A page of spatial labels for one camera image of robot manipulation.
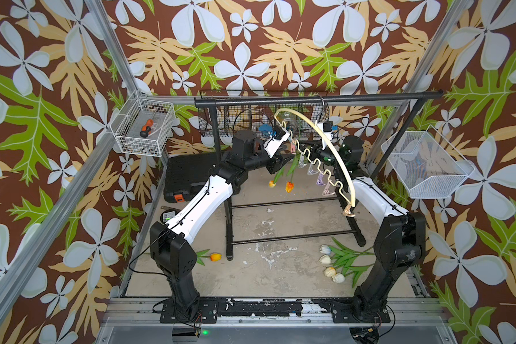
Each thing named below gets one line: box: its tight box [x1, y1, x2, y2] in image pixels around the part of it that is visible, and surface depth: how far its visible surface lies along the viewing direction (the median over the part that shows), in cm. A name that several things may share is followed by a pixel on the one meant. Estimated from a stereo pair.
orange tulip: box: [285, 154, 299, 193], surface depth 86 cm
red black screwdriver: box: [139, 118, 154, 139], surface depth 82 cm
